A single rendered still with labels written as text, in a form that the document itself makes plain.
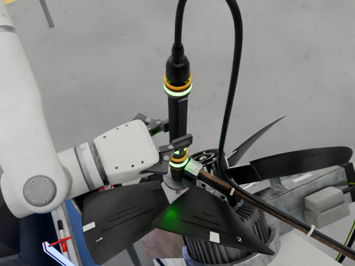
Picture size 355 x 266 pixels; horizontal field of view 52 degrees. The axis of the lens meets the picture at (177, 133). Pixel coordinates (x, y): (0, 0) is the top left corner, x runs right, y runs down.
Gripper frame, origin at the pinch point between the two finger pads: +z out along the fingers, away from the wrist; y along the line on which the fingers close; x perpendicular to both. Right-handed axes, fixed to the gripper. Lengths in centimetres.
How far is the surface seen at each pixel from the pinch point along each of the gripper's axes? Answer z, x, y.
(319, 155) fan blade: 31.3, -15.9, 10.1
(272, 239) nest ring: 17.6, -34.7, 19.8
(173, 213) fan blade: -6.0, -8.3, 11.5
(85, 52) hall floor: 0, -149, -179
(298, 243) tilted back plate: 24.2, -37.2, 23.0
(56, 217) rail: -37, -63, -21
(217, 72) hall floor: 84, -150, -119
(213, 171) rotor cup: 9.5, -23.9, 0.6
